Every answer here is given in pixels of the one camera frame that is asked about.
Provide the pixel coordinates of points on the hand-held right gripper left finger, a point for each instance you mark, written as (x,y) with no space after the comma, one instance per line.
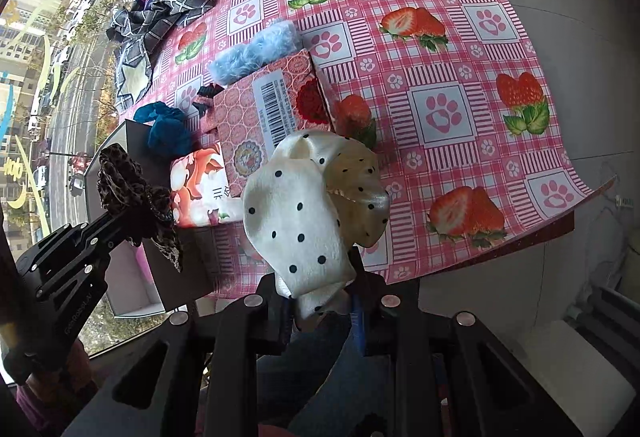
(240,342)

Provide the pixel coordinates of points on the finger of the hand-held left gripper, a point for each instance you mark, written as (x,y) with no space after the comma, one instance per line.
(70,267)

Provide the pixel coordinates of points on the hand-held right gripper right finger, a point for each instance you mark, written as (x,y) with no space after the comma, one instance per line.
(380,317)

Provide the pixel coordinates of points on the leopard print scrunchie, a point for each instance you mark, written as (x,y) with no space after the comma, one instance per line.
(120,187)

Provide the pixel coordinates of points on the white box with black lid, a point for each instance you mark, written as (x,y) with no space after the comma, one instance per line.
(195,257)

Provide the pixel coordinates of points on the white polka dot scrunchie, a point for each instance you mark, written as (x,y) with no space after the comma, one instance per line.
(300,217)

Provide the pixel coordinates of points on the person's left hand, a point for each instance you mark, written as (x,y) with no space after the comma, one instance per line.
(75,367)

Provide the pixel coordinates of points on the person's legs in blue jeans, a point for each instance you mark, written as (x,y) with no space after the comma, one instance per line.
(310,377)

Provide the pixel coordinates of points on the orange print tissue pack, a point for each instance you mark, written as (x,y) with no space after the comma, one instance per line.
(195,187)

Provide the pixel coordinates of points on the teal scrunchie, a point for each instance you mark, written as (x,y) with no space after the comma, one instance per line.
(165,132)

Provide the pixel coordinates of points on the plaid cloth with pale star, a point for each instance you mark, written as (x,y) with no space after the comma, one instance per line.
(131,77)

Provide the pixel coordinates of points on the pink and black knit sock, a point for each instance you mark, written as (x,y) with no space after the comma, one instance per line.
(205,102)

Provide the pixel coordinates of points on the pink patterned cardboard box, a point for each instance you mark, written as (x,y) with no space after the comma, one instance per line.
(240,117)

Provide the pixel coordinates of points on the pink strawberry print tablecloth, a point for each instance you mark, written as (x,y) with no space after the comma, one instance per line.
(450,67)

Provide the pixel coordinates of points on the light blue fluffy scrunchie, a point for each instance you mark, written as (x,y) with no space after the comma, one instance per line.
(255,49)

